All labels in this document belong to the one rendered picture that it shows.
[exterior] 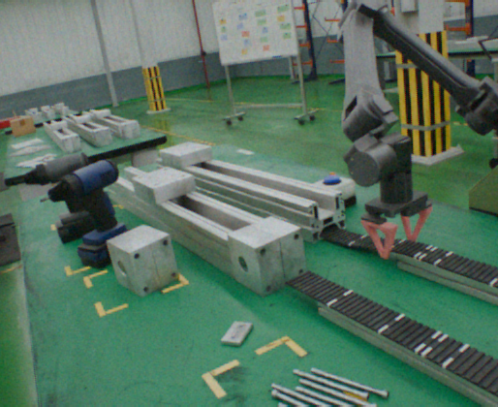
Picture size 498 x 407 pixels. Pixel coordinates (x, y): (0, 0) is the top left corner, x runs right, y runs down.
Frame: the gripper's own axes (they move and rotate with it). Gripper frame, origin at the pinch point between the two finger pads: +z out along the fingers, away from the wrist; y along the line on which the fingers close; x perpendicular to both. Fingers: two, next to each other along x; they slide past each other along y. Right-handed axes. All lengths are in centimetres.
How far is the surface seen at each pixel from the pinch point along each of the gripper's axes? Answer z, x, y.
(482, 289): 1.4, 18.0, 1.9
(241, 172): -5, -54, -2
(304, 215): -2.8, -20.1, 4.9
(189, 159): -7, -76, 2
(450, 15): -49, -482, -793
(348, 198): 0.9, -26.9, -14.4
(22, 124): -7, -407, 16
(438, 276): 2.1, 9.9, 1.8
